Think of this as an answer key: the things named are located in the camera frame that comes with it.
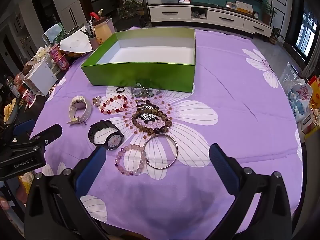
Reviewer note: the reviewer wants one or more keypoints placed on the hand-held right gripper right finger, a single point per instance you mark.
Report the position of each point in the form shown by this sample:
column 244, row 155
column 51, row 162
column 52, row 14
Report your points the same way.
column 224, row 171

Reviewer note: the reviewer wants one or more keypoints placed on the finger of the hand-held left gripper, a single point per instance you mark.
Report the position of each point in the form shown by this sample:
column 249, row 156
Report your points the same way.
column 23, row 128
column 48, row 133

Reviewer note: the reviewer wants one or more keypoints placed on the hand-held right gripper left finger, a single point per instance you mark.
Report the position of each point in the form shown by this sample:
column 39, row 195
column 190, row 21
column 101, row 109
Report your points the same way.
column 92, row 171

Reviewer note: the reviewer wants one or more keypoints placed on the white wristwatch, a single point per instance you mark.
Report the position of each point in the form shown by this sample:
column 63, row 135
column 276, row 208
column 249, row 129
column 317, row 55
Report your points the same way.
column 79, row 103

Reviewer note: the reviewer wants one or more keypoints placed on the silver bangle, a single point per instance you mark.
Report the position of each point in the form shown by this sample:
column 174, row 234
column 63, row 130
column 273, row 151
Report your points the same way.
column 176, row 152

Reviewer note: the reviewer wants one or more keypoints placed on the green cardboard box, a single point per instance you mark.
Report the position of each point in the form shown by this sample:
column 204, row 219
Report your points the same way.
column 140, row 75

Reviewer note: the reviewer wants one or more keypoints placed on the person's left hand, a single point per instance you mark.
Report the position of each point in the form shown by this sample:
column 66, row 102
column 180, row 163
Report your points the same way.
column 3, row 203

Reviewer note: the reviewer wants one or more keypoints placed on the plate of food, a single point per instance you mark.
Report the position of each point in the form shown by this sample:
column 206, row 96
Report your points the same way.
column 10, row 112

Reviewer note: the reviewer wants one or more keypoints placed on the black wristwatch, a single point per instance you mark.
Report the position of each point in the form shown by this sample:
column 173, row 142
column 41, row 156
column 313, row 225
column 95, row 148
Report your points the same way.
column 113, row 140

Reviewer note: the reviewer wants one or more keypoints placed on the dark glass bottle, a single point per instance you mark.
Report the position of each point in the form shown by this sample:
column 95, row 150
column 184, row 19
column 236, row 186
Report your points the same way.
column 11, row 86

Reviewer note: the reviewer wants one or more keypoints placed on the white square box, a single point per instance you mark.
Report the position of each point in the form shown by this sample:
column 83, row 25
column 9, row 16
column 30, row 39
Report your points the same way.
column 41, row 77

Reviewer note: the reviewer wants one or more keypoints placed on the purple floral cloth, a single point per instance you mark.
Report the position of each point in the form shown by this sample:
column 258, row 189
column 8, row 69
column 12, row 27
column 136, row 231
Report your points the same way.
column 237, row 110

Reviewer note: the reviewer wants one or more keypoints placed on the pink yogurt cup pack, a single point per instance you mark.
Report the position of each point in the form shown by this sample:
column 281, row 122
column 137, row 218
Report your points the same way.
column 61, row 58

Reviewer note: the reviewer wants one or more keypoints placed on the white paper sheet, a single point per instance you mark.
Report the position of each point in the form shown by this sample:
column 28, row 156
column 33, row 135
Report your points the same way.
column 75, row 41

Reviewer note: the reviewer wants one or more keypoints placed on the blue green towel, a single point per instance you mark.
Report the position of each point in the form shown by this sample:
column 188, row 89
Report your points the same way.
column 53, row 33

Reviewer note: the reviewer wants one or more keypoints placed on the pencil cup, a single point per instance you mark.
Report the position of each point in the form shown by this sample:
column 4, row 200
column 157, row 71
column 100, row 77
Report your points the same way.
column 94, row 42

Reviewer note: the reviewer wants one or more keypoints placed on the printed plastic bag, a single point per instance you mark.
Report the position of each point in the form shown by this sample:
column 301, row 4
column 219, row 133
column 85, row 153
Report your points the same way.
column 300, row 97

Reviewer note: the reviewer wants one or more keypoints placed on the yellow packaging boxes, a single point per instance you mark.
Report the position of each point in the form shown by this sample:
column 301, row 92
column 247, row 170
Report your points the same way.
column 313, row 110

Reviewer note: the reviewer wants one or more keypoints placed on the beige jar with brown lid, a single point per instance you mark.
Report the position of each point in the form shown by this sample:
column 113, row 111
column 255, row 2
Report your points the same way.
column 102, row 33

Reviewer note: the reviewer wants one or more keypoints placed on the lavender plastic bin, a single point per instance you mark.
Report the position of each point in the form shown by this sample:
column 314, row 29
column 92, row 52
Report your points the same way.
column 111, row 26

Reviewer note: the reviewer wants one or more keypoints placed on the small potted plant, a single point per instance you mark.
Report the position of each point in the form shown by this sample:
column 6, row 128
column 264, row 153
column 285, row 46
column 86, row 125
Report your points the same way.
column 275, row 36

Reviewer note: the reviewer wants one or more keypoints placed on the large potted plant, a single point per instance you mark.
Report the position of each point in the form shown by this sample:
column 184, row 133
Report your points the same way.
column 130, row 11

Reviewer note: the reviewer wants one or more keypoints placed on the black alarm clock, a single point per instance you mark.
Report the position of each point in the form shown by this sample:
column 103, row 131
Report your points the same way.
column 255, row 15

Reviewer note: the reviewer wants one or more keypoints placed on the potted plant in brown pot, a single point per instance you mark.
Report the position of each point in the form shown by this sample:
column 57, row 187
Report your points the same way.
column 267, row 15

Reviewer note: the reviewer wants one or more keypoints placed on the desk calendar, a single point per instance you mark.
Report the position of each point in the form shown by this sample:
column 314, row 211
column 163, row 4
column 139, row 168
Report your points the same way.
column 243, row 7

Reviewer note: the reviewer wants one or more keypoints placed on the white tv cabinet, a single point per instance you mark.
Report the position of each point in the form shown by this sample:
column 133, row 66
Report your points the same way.
column 172, row 13

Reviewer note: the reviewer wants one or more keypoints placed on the white small device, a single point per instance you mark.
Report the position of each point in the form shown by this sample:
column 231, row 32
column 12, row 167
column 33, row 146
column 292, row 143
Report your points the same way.
column 231, row 5

